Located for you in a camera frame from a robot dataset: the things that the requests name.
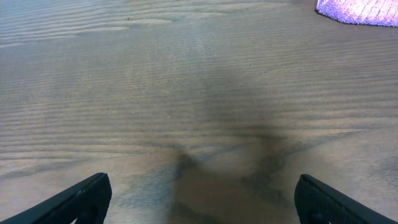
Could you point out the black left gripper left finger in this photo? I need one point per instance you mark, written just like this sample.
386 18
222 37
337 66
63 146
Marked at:
86 202

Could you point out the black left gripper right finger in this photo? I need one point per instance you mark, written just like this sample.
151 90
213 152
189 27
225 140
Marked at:
318 203

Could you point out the purple cloth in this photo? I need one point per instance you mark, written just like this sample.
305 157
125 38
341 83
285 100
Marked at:
362 12

